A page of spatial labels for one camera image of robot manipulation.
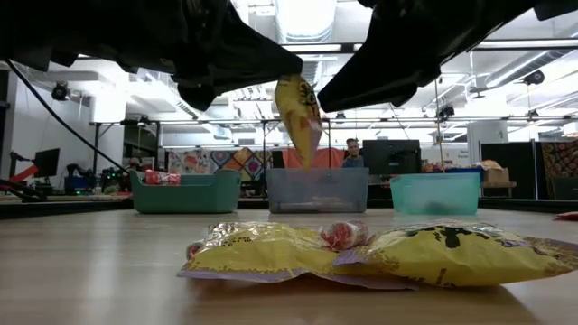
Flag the black bar with light strips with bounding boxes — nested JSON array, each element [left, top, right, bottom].
[[270, 39, 578, 61]]

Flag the dark patterned wall hanging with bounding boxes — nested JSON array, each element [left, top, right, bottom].
[[540, 140, 578, 201]]

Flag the person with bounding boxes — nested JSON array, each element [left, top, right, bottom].
[[341, 137, 366, 169]]

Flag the silver ceiling duct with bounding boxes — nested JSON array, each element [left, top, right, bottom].
[[273, 0, 338, 87]]

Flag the black aluminium table frame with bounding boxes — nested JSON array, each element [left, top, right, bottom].
[[0, 197, 578, 221]]

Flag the orange cloth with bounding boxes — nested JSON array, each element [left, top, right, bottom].
[[282, 147, 347, 170]]

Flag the light green plastic bin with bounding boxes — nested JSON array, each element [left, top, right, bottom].
[[389, 172, 482, 217]]

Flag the black partition panel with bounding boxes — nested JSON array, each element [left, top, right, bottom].
[[479, 142, 538, 200]]

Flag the Smarties candy roll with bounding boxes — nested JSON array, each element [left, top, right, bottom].
[[319, 219, 370, 253]]

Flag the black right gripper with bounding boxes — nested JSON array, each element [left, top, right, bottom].
[[318, 0, 498, 113]]

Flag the grey translucent plastic bin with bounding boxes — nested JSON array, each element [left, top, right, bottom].
[[265, 167, 370, 214]]

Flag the cardboard box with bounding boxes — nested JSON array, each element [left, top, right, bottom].
[[482, 160, 511, 184]]

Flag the dark green plastic bin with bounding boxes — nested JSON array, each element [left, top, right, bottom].
[[129, 169, 243, 215]]

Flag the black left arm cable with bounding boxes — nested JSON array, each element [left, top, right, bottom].
[[3, 60, 132, 177]]

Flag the large black monitor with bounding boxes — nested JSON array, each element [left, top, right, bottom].
[[362, 139, 422, 176]]

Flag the yellow Sour Patch Kids pack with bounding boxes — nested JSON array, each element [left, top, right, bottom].
[[333, 219, 578, 289], [175, 220, 416, 292], [274, 74, 324, 172]]

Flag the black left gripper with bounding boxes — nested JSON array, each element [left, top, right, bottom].
[[89, 0, 304, 112]]

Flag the colourful patchwork quilt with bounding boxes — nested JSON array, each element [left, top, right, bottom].
[[165, 146, 275, 199]]

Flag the small black monitor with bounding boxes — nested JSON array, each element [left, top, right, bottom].
[[32, 147, 61, 180]]

